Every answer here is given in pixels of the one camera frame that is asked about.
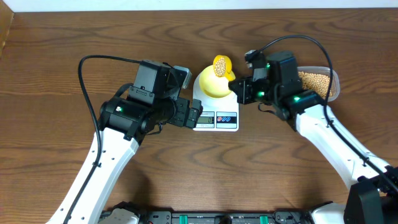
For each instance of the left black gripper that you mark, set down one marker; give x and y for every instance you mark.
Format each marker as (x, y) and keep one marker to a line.
(180, 118)

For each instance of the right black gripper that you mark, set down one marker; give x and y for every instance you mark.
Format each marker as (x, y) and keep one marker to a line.
(242, 95)

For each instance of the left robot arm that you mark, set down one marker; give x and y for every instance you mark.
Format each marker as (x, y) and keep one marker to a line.
(125, 120)

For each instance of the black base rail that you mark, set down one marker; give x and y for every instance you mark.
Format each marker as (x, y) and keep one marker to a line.
(127, 212)

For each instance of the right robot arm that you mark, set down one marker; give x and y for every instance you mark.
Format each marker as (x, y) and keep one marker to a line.
(371, 181)

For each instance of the pale yellow bowl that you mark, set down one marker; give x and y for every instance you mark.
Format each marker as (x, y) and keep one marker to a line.
(212, 85)

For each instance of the clear plastic soybean container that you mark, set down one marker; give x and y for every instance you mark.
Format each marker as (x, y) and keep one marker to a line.
(317, 79)

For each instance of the white digital kitchen scale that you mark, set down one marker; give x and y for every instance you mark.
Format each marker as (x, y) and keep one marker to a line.
(219, 114)

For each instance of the yellow measuring scoop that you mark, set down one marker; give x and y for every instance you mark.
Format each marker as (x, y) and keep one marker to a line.
(222, 66)

